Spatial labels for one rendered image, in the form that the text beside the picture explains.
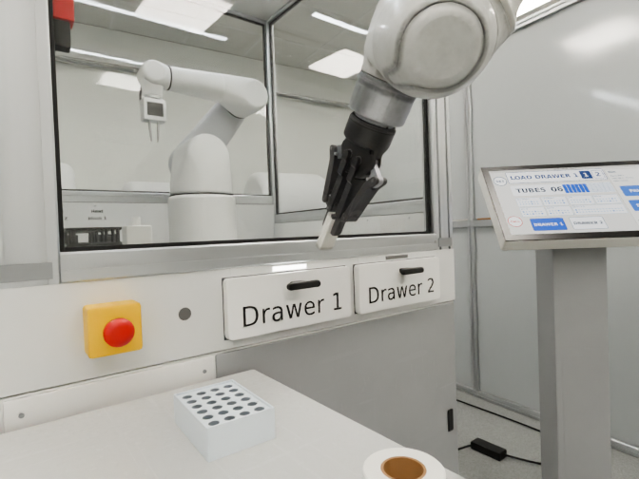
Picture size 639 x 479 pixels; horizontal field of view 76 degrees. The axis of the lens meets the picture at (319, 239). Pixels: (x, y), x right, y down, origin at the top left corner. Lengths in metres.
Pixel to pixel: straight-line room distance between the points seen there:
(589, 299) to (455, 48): 1.19
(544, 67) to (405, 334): 1.71
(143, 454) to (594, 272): 1.31
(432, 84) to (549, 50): 2.06
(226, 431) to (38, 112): 0.51
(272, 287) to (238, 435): 0.34
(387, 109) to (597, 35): 1.83
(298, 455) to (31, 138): 0.55
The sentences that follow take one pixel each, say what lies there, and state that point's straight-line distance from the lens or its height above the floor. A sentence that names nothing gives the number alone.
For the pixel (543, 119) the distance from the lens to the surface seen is 2.39.
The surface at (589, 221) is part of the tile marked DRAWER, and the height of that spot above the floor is 1.01.
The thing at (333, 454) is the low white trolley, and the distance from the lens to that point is 0.51.
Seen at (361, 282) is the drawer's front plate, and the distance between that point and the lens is 0.93.
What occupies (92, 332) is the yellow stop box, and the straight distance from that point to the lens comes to 0.67.
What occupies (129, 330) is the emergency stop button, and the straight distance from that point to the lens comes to 0.65.
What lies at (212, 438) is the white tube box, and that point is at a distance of 0.51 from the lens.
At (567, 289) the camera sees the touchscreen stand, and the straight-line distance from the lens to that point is 1.47.
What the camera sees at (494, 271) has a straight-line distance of 2.50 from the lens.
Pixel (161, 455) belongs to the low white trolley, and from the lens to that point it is 0.55.
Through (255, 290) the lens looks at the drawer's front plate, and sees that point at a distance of 0.77.
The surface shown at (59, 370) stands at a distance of 0.72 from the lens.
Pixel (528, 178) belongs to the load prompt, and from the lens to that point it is 1.48.
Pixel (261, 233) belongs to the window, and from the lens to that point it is 0.81.
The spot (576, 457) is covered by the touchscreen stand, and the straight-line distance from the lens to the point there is 1.64.
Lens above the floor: 1.01
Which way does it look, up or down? 1 degrees down
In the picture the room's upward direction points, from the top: 2 degrees counter-clockwise
